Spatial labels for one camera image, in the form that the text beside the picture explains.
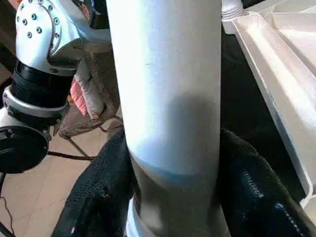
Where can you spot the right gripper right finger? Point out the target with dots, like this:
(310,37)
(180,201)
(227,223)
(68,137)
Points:
(254,197)

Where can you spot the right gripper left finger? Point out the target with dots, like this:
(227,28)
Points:
(103,192)

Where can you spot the white plastic table top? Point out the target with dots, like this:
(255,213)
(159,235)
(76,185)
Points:
(284,61)

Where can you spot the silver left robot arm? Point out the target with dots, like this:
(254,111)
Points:
(37,44)

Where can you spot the pink ribbed object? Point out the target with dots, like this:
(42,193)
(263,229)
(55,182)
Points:
(79,98)

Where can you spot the grey cloth item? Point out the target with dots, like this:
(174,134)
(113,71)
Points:
(93,86)

